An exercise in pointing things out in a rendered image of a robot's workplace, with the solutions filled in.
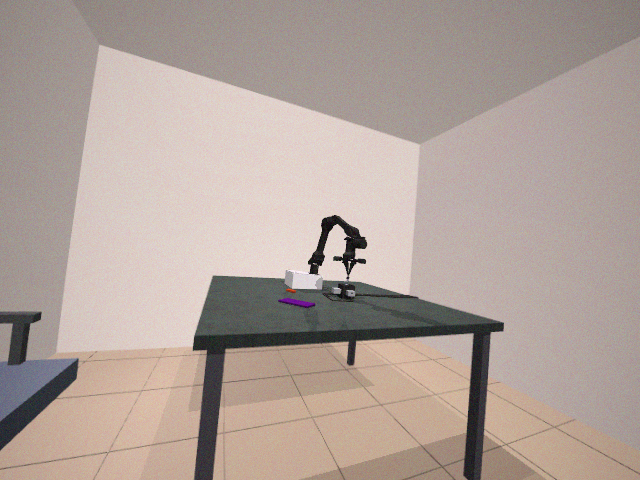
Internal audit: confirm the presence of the purple flat bar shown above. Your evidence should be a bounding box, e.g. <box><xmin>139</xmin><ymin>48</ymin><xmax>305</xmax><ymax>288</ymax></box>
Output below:
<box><xmin>278</xmin><ymin>298</ymin><xmax>315</xmax><ymax>308</ymax></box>

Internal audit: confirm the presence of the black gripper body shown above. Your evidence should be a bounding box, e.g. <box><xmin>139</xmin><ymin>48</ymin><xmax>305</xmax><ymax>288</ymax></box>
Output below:
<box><xmin>333</xmin><ymin>248</ymin><xmax>366</xmax><ymax>264</ymax></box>

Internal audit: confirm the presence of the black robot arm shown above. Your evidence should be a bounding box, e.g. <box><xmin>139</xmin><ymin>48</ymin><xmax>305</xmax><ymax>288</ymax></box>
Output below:
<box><xmin>308</xmin><ymin>215</ymin><xmax>367</xmax><ymax>275</ymax></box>

